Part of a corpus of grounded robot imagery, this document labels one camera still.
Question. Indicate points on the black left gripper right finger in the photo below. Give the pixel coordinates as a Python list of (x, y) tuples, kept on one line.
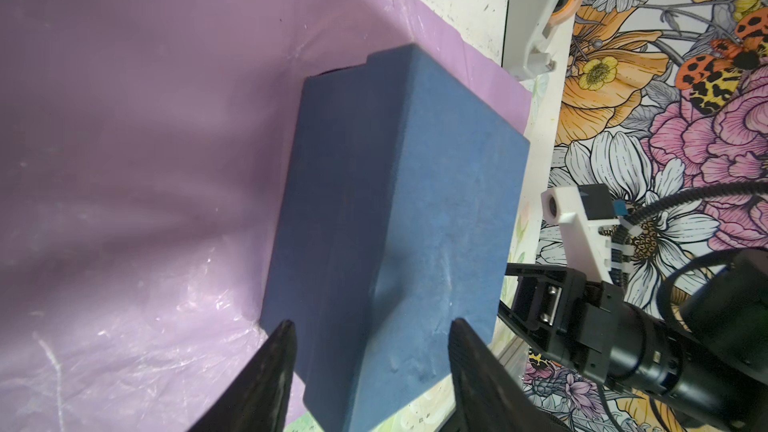
[(486, 396)]

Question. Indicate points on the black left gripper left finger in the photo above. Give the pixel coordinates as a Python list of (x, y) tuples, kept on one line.
[(258, 398)]

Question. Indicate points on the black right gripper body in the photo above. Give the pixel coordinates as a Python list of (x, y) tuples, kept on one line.
[(574, 314)]

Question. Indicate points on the blue gift box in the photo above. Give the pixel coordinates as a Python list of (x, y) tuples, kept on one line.
[(396, 219)]

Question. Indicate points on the purple wrapping paper sheet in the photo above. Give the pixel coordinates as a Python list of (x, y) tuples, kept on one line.
[(144, 149)]

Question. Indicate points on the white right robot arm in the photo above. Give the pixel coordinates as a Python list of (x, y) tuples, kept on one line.
[(702, 354)]

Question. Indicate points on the grey tape dispenser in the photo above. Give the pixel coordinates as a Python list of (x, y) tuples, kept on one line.
[(529, 28)]

